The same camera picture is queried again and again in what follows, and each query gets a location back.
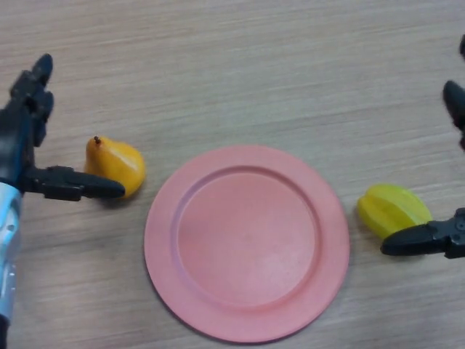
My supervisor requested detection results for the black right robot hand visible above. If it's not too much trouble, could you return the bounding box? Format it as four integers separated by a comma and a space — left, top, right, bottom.
380, 34, 465, 260

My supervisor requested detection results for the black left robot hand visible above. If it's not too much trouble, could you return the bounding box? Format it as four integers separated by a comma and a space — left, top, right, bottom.
0, 53, 126, 202

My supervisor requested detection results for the yellow pear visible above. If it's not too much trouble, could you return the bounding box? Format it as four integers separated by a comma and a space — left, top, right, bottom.
83, 135, 146, 200

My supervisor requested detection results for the pink round plate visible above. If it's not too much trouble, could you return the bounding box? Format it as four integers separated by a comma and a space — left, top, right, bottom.
144, 144, 351, 344

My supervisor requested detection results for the yellow-green starfruit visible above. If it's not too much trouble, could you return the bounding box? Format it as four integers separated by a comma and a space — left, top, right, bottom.
357, 183, 434, 241

